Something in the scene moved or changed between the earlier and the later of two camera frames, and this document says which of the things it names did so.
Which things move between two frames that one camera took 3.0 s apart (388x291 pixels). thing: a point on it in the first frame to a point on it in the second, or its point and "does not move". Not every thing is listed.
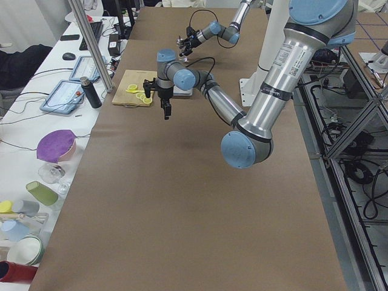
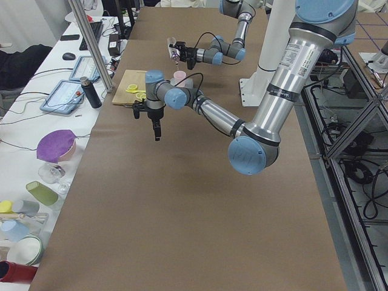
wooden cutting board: [133, 77] does not move
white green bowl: [28, 250] does not move
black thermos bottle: [91, 92] does not move
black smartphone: [70, 37] does not move
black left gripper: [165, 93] to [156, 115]
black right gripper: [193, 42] to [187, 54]
